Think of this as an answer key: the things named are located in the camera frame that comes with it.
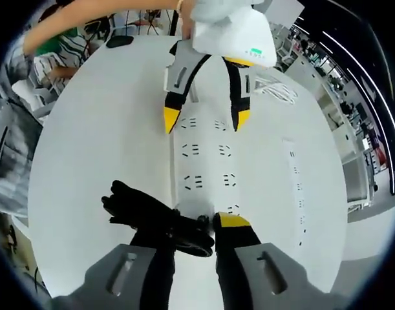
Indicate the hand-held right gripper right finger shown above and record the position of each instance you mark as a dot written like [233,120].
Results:
[236,239]

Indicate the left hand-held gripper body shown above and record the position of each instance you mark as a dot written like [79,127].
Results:
[236,35]

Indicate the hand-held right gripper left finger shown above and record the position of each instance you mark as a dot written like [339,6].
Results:
[87,290]

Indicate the wide white power strip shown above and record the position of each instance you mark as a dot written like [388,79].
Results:
[207,161]

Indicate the slim white power strip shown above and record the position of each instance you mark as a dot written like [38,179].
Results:
[292,181]

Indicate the person's left hand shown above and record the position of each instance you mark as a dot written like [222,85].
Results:
[187,19]

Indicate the black oval device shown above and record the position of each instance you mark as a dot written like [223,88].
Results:
[119,42]

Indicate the person's green striped shirt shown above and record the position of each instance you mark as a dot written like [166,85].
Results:
[68,48]

